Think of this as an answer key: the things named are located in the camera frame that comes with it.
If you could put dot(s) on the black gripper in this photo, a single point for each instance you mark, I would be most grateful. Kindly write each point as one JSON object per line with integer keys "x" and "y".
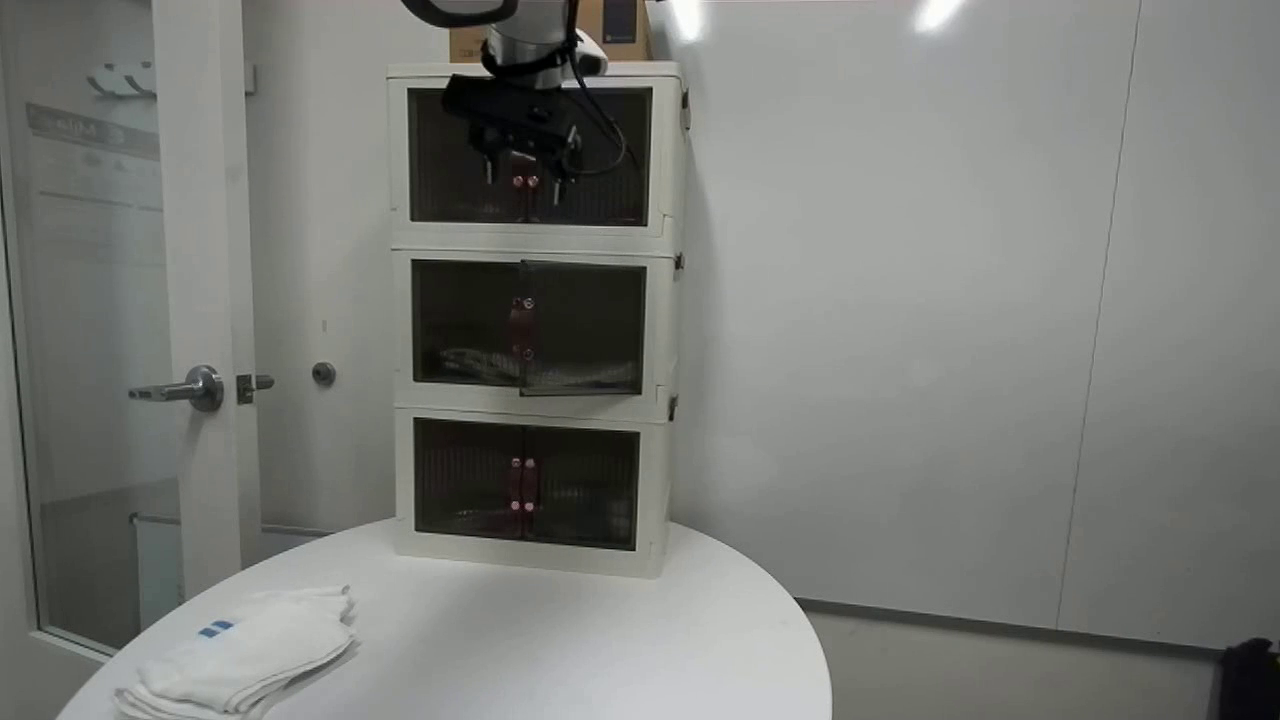
{"x": 525, "y": 146}

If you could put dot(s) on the smoked translucent cabinet door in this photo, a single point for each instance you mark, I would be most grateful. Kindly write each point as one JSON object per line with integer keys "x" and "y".
{"x": 586, "y": 320}
{"x": 622, "y": 185}
{"x": 443, "y": 185}
{"x": 461, "y": 312}
{"x": 586, "y": 485}
{"x": 461, "y": 472}

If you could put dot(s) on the white stacked storage cabinet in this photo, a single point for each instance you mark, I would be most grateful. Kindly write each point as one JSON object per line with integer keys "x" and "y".
{"x": 534, "y": 405}

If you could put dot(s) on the blue and white cloth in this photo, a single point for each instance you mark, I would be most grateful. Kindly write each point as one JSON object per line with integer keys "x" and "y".
{"x": 480, "y": 363}

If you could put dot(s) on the white door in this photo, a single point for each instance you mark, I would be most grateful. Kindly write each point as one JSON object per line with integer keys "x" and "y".
{"x": 201, "y": 201}

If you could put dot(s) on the silver door latch plate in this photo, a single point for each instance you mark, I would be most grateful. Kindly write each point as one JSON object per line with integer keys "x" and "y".
{"x": 253, "y": 387}

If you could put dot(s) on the white coat hook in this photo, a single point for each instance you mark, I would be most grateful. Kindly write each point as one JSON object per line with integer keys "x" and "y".
{"x": 123, "y": 83}

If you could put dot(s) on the folded white towel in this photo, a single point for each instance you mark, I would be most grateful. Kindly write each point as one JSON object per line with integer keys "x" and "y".
{"x": 247, "y": 655}

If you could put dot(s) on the black bag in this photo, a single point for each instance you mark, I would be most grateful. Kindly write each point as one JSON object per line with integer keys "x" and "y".
{"x": 1249, "y": 683}

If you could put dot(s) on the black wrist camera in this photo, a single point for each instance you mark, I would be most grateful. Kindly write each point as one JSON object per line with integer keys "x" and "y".
{"x": 489, "y": 103}

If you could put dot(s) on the round grey wall knob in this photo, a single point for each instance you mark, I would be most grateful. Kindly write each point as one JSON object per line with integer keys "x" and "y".
{"x": 325, "y": 374}

